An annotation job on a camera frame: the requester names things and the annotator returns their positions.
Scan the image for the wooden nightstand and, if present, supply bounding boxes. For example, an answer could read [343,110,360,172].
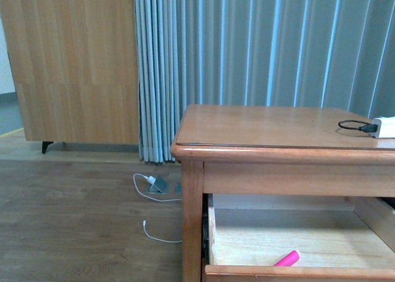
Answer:
[171,105,394,281]

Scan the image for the light wood cabinet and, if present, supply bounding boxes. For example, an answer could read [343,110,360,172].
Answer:
[1,0,139,144]

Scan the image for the white charger plug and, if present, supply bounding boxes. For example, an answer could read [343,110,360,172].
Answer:
[144,176,156,186]

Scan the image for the open metal floor socket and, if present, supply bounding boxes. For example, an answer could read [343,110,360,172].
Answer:
[147,175,168,194]

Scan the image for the light grey-blue curtain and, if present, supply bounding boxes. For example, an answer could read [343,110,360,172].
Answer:
[134,0,394,163]

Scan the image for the white charging cable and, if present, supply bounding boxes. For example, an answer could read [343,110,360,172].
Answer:
[133,173,183,244]

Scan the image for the pink highlighter marker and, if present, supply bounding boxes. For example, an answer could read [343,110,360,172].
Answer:
[273,251,300,267]

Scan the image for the white power adapter box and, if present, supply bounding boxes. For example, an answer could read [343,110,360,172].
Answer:
[371,117,395,139]

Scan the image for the black cable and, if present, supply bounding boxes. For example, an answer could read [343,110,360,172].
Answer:
[338,119,379,135]

